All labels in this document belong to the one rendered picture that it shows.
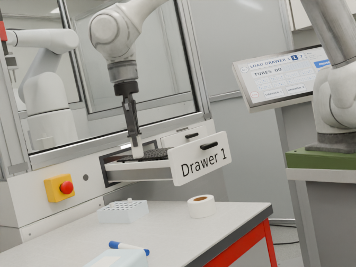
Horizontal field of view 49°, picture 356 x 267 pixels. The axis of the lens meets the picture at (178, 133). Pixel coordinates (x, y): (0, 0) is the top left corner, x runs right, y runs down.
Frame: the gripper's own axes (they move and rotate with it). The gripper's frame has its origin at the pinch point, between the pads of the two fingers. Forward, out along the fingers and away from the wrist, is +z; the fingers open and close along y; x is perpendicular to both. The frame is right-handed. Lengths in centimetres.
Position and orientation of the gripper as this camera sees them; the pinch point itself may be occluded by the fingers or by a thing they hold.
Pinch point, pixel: (136, 146)
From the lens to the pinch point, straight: 124.1
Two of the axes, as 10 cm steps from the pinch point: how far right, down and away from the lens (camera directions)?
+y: 0.1, -0.7, 10.0
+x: -9.8, 1.7, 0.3
